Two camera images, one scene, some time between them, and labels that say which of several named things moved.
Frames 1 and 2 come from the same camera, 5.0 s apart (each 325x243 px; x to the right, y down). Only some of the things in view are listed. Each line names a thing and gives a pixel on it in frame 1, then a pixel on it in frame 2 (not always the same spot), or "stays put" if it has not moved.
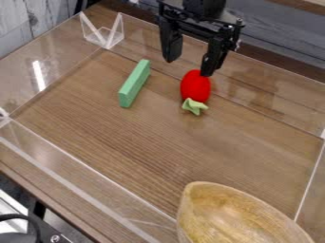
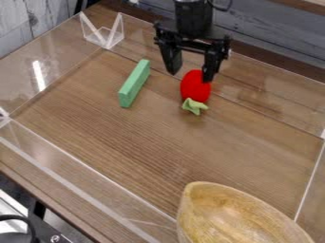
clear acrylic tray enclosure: (112, 129) stays put
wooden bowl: (217, 214) stays put
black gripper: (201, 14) to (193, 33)
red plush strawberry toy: (196, 90) stays put
